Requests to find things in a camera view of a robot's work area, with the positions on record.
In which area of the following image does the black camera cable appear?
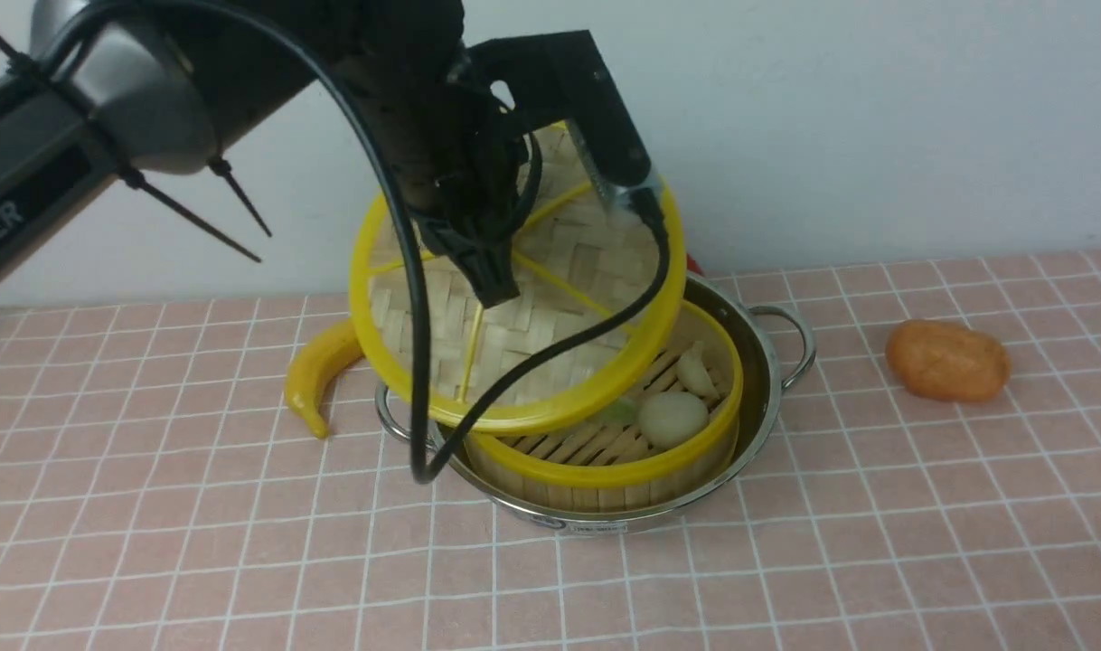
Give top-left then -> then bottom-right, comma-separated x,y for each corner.
26,0 -> 671,486

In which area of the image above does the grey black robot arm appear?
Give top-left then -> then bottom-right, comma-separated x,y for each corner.
0,1 -> 530,307

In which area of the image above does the white dumpling right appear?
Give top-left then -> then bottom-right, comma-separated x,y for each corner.
674,341 -> 720,399

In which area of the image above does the yellow bamboo steamer basket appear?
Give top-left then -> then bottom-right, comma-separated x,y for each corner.
465,301 -> 746,514

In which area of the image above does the white round bun right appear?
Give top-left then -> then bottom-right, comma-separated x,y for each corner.
636,392 -> 710,449

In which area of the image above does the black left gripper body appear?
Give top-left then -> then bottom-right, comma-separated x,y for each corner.
334,1 -> 538,259

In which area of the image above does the yellow woven bamboo steamer lid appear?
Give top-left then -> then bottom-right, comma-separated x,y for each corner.
351,124 -> 686,436

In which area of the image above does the orange bread roll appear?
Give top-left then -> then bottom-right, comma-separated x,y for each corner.
885,321 -> 1012,403

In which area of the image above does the green dumpling bottom right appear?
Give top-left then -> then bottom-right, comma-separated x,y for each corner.
596,397 -> 637,428

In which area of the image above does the pink checkered tablecloth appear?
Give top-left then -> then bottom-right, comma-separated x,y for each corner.
0,250 -> 1101,650

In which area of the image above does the stainless steel pot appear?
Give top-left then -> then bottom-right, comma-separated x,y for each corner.
375,271 -> 817,534

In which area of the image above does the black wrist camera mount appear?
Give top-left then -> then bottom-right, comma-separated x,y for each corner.
469,30 -> 663,223

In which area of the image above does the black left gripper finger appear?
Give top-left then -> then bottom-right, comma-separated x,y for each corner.
456,238 -> 521,310

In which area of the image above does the yellow plastic banana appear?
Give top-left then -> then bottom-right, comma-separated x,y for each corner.
285,321 -> 364,440

